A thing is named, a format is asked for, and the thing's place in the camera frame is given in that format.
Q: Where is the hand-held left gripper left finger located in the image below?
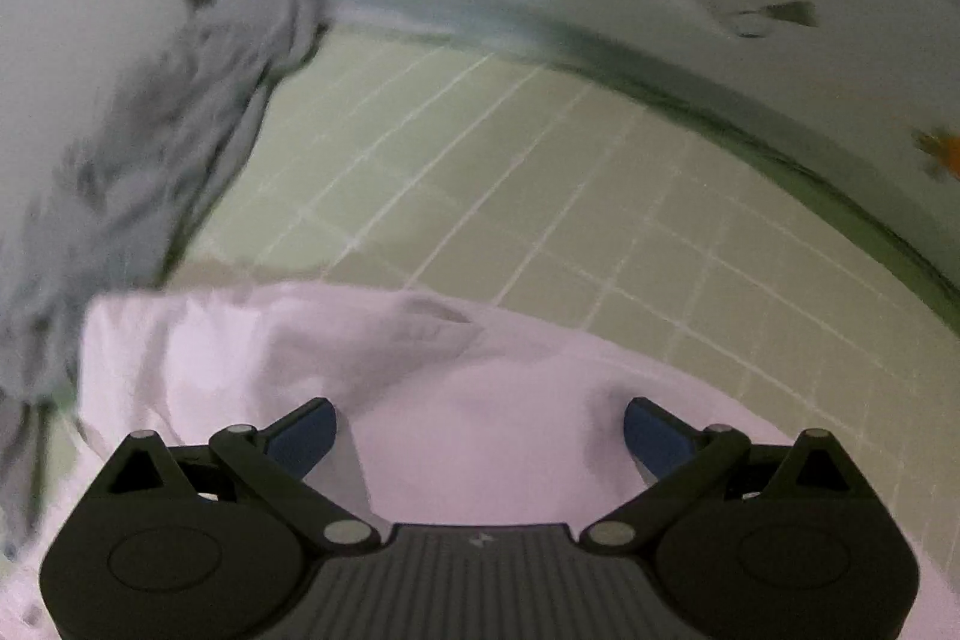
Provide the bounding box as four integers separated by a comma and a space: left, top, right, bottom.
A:
105, 397, 380, 555

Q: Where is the white garment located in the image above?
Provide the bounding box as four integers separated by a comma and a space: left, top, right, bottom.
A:
15, 280, 923, 640

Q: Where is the green grid mat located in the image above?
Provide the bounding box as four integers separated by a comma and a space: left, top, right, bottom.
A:
45, 21, 960, 640

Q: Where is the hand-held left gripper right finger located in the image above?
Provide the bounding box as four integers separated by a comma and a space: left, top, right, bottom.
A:
579, 397, 875, 555

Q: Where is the grey garment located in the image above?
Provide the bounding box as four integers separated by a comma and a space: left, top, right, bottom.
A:
0, 0, 331, 558

